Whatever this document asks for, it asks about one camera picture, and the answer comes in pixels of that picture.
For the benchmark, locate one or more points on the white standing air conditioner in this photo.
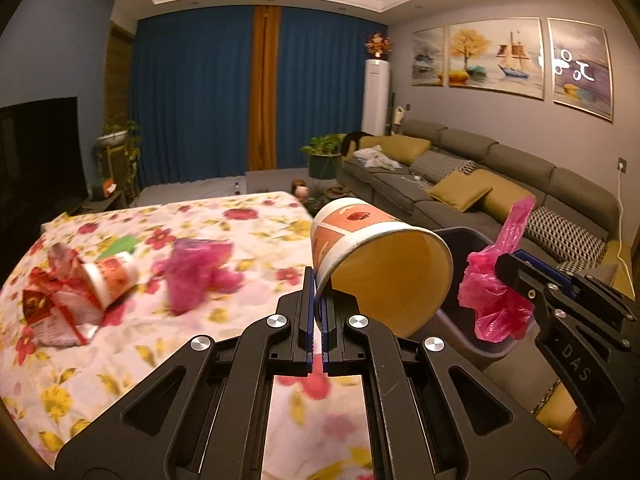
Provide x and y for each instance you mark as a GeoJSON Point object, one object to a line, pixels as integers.
{"type": "Point", "coordinates": [375, 97]}

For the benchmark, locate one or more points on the orange curtain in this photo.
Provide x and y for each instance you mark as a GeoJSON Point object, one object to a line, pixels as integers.
{"type": "Point", "coordinates": [264, 90]}

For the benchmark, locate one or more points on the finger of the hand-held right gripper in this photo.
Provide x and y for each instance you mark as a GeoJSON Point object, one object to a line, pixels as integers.
{"type": "Point", "coordinates": [522, 282]}
{"type": "Point", "coordinates": [547, 266]}

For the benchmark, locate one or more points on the sailboat and tree painting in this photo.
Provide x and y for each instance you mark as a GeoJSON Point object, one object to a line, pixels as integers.
{"type": "Point", "coordinates": [495, 57]}

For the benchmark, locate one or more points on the white clothes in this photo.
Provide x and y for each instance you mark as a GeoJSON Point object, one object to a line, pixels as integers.
{"type": "Point", "coordinates": [377, 157]}

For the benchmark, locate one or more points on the red snack wrapper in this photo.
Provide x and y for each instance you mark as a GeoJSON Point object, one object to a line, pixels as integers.
{"type": "Point", "coordinates": [60, 305]}

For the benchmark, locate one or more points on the trailing plant in white bowl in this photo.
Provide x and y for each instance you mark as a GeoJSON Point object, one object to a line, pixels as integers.
{"type": "Point", "coordinates": [120, 135]}

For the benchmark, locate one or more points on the red tissue box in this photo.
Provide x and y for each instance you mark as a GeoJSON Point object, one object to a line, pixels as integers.
{"type": "Point", "coordinates": [106, 188]}

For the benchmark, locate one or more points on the grey sofa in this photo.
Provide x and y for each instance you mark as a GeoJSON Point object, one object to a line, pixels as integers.
{"type": "Point", "coordinates": [525, 160]}

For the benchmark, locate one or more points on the red flower decoration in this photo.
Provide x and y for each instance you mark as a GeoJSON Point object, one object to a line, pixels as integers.
{"type": "Point", "coordinates": [378, 45]}

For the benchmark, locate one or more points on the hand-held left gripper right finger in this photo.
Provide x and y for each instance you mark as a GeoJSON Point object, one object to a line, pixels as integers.
{"type": "Point", "coordinates": [324, 322]}

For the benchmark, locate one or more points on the floral tablecloth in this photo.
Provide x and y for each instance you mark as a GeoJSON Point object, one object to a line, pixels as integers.
{"type": "Point", "coordinates": [150, 370]}

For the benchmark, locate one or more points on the orange white paper cup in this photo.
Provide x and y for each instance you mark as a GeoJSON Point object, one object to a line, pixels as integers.
{"type": "Point", "coordinates": [370, 232]}
{"type": "Point", "coordinates": [112, 277]}

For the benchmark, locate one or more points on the white wall socket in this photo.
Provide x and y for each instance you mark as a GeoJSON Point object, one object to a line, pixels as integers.
{"type": "Point", "coordinates": [622, 163]}

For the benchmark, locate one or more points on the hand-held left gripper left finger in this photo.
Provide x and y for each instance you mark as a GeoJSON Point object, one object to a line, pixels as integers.
{"type": "Point", "coordinates": [311, 310]}

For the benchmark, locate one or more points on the potted plant in green pot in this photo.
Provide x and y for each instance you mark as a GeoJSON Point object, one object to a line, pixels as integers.
{"type": "Point", "coordinates": [325, 160]}

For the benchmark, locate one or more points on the blue curtain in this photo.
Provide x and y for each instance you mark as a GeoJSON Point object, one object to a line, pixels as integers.
{"type": "Point", "coordinates": [190, 100]}
{"type": "Point", "coordinates": [325, 90]}

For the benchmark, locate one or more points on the grey plastic bin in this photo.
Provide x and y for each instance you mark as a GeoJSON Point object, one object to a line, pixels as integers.
{"type": "Point", "coordinates": [465, 342]}

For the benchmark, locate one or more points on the yellow cushion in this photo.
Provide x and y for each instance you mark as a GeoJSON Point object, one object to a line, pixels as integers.
{"type": "Point", "coordinates": [555, 407]}
{"type": "Point", "coordinates": [405, 150]}
{"type": "Point", "coordinates": [460, 191]}
{"type": "Point", "coordinates": [500, 195]}

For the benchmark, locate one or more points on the small landscape painting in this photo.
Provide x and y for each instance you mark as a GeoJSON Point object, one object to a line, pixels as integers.
{"type": "Point", "coordinates": [428, 57]}

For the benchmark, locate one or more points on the white handheld vacuum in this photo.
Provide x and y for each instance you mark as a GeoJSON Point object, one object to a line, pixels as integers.
{"type": "Point", "coordinates": [397, 115]}

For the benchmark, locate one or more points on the black television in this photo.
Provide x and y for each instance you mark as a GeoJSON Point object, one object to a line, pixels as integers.
{"type": "Point", "coordinates": [35, 155]}

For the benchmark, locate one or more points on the purple landscape painting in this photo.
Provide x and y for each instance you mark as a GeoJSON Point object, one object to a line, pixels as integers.
{"type": "Point", "coordinates": [580, 67]}

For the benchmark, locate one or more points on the black clothing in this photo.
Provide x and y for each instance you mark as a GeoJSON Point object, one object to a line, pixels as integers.
{"type": "Point", "coordinates": [356, 141]}

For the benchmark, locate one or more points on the gold plant stand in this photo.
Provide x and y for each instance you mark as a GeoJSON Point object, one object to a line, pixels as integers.
{"type": "Point", "coordinates": [107, 165]}

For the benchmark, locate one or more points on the black white patterned cushion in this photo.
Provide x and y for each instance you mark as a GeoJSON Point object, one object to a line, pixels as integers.
{"type": "Point", "coordinates": [442, 166]}
{"type": "Point", "coordinates": [565, 232]}
{"type": "Point", "coordinates": [575, 266]}

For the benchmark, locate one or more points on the pink plastic bag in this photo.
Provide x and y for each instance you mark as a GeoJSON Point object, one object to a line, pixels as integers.
{"type": "Point", "coordinates": [487, 305]}
{"type": "Point", "coordinates": [192, 275]}

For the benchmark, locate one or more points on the green crinkled paper wrapper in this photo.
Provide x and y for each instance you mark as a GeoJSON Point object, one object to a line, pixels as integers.
{"type": "Point", "coordinates": [120, 246]}

